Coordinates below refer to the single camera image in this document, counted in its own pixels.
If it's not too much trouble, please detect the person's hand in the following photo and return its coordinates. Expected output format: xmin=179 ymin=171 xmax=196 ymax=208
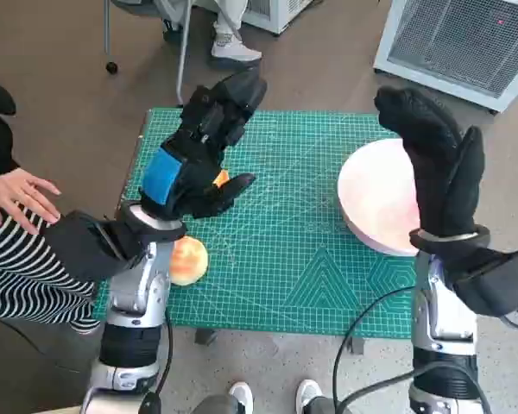
xmin=0 ymin=167 xmax=62 ymax=236

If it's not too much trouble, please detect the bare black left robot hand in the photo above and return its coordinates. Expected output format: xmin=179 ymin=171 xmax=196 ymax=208
xmin=137 ymin=71 xmax=268 ymax=221

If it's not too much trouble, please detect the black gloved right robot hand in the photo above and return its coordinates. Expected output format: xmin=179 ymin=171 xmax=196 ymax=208
xmin=373 ymin=85 xmax=487 ymax=237

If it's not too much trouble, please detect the pink bowl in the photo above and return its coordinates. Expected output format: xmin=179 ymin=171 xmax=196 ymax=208
xmin=337 ymin=138 xmax=422 ymax=256

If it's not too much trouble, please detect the round toy bread bun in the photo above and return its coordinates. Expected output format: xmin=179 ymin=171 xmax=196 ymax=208
xmin=170 ymin=235 xmax=209 ymax=286

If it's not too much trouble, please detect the person in striped clothing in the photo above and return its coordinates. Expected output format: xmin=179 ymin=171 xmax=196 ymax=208
xmin=0 ymin=72 xmax=103 ymax=336

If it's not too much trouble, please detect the green cutting mat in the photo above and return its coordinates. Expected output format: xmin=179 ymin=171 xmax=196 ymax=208
xmin=93 ymin=107 xmax=420 ymax=342

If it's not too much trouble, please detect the metal chair with casters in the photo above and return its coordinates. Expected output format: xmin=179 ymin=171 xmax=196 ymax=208
xmin=103 ymin=0 xmax=195 ymax=108

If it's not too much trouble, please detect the seated person with white shoe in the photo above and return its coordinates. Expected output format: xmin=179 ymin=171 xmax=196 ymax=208
xmin=155 ymin=0 xmax=263 ymax=70

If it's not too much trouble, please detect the large white grille cabinet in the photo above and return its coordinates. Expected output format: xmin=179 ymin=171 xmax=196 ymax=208
xmin=373 ymin=0 xmax=518 ymax=114

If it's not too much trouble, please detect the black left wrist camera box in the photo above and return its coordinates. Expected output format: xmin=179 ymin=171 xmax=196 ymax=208
xmin=41 ymin=210 xmax=152 ymax=281

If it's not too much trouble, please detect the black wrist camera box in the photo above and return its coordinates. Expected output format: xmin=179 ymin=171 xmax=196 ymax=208
xmin=451 ymin=248 xmax=518 ymax=318
xmin=41 ymin=210 xmax=152 ymax=281

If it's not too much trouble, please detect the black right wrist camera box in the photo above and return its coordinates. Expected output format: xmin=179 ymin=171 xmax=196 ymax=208
xmin=451 ymin=248 xmax=518 ymax=318

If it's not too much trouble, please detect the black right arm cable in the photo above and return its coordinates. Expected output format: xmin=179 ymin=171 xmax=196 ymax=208
xmin=332 ymin=286 xmax=418 ymax=414

